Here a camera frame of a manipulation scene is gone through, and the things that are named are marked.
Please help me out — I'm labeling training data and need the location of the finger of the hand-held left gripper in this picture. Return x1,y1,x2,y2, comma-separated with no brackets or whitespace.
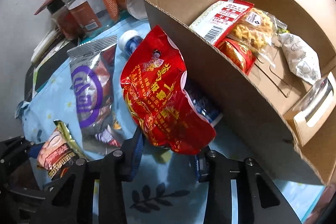
0,136,37,174

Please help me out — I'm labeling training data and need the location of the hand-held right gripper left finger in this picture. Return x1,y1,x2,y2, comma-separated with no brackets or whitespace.
43,130,145,224

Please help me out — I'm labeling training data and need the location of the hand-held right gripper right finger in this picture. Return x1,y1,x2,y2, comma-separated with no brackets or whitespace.
195,149,289,224

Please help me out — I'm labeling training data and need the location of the brown red snack packet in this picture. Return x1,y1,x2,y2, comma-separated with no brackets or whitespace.
37,120,87,180

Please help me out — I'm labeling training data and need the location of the red yellow snack packet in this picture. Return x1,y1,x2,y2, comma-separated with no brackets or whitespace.
120,25,217,156

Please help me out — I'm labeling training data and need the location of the brown cardboard box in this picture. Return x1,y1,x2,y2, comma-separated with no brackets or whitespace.
138,0,336,185

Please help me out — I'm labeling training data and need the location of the silver purple snack packet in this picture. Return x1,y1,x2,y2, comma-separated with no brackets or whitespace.
67,35,126,156

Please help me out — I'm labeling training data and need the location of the blue white tablet tube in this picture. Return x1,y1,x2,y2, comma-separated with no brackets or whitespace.
117,30,223,127

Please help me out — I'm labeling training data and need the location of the clear packet of yellow noodles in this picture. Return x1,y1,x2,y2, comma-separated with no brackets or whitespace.
227,10,289,67

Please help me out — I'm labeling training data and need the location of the red white packet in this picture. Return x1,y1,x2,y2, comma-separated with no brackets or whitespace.
189,0,255,46

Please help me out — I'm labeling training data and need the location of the black tray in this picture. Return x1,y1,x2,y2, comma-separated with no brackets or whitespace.
24,40,79,98

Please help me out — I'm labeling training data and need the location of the small red candy packet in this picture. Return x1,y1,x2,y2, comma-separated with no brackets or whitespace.
217,39,256,75

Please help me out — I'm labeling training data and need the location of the small dark lidded jar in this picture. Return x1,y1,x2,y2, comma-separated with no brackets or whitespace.
49,0,84,39

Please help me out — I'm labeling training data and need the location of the white printed snack packet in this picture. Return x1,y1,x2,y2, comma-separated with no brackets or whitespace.
278,32,322,85

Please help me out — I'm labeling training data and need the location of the lying clear orange jar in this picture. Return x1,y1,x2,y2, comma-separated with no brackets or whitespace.
113,0,149,20

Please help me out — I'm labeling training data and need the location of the clear jar with orange label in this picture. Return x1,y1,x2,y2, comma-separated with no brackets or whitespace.
60,0,121,33

